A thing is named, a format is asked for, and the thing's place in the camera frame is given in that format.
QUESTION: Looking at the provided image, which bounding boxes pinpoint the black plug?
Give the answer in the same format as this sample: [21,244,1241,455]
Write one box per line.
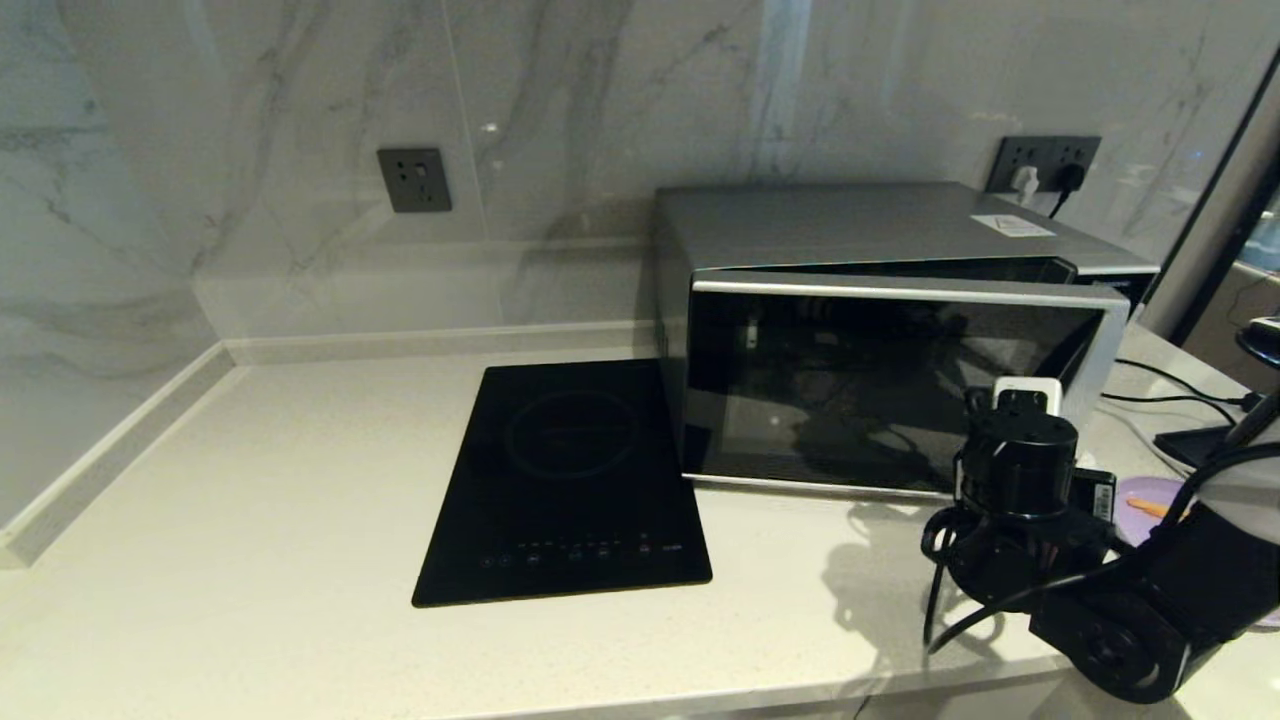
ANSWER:
[1048,162,1088,218]

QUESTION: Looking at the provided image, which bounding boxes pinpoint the black induction cooktop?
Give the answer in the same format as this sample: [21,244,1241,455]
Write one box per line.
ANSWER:
[410,358,713,608]

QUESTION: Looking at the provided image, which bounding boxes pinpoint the dark round background object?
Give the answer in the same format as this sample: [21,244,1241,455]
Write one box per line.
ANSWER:
[1237,315,1280,366]

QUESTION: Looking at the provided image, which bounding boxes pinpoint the white paper sheet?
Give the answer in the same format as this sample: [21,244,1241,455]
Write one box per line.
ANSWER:
[970,213,1057,238]

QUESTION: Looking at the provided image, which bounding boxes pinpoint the grey double wall socket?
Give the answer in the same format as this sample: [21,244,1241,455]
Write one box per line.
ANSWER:
[985,135,1102,194]

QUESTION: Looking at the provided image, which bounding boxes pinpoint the black stand with base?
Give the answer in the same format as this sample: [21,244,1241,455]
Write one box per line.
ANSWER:
[1155,390,1280,471]

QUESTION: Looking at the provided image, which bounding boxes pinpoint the grey single wall socket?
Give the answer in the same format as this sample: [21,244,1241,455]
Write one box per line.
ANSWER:
[377,148,453,213]

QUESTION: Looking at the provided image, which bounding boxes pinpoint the black glass microwave door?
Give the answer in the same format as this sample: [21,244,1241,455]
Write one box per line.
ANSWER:
[683,270,1131,498]

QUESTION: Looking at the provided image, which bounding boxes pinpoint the dark door frame post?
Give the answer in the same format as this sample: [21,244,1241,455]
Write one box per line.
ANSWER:
[1140,48,1280,341]

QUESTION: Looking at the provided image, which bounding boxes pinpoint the black power cable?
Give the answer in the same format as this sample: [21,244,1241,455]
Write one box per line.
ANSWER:
[1100,358,1263,413]

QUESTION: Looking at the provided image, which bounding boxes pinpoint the silver microwave oven body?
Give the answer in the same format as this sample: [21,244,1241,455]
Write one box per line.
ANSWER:
[653,182,1161,481]

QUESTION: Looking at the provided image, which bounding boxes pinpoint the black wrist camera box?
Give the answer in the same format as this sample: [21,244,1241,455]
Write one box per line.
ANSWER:
[1068,466,1118,523]

